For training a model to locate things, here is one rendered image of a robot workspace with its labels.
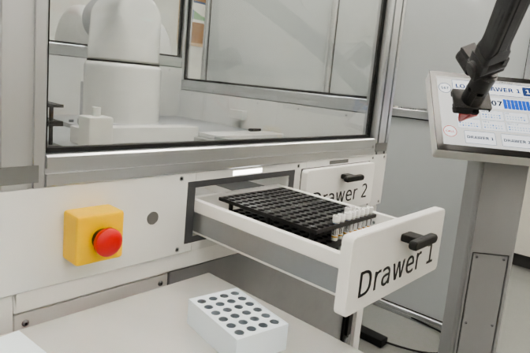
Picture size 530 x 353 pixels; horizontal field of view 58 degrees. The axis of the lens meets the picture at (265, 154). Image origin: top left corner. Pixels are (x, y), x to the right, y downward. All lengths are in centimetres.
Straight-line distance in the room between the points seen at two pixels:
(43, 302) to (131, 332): 14
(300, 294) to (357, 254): 59
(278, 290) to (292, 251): 43
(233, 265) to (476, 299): 103
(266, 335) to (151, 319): 18
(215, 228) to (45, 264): 27
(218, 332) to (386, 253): 26
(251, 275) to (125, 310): 36
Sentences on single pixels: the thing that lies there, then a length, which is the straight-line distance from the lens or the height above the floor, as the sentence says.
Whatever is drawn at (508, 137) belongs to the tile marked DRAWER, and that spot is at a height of 101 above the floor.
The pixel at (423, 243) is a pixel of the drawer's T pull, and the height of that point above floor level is 91.
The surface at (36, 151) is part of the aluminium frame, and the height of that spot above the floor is 100.
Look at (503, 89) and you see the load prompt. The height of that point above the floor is 116.
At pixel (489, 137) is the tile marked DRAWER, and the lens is 160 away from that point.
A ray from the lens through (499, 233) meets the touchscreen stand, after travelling 176.
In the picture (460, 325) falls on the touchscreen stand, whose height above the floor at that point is 36.
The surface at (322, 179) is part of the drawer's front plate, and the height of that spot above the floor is 90.
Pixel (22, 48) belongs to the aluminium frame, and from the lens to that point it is 68.
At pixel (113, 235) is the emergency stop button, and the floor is 89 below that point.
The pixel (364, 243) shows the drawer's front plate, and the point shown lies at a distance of 65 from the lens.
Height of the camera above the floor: 112
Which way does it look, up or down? 9 degrees down
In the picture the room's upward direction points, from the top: 5 degrees clockwise
